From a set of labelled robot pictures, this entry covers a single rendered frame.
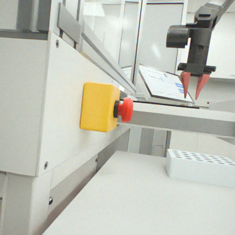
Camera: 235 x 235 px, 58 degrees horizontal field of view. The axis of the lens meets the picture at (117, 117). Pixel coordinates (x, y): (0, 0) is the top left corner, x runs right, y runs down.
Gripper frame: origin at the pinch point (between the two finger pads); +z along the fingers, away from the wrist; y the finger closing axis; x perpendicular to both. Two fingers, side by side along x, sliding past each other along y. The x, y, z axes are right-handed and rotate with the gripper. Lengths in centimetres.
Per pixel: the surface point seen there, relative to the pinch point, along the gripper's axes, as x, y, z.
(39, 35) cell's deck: 47, 24, 0
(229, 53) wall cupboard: -317, -103, -106
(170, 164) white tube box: 27.9, 6.3, 15.0
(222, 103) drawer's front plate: 0.9, -9.0, 1.0
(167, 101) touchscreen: -80, 1, -2
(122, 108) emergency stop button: 35.7, 15.4, 6.1
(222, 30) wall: -353, -95, -157
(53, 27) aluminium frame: 47, 22, -1
